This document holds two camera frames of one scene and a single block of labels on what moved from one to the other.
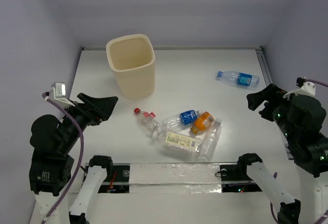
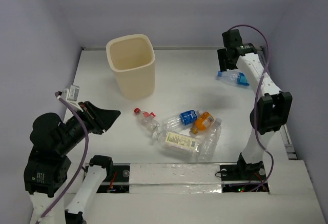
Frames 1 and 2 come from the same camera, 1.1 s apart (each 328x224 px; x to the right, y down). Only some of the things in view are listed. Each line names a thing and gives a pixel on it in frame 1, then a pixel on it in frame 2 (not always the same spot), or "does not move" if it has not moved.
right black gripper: [272, 92] → [222, 53]
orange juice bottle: [202, 122] does not move
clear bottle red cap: [147, 120] does not move
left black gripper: [89, 112] → [93, 119]
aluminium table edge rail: [268, 80] does not move
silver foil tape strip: [175, 178] does not move
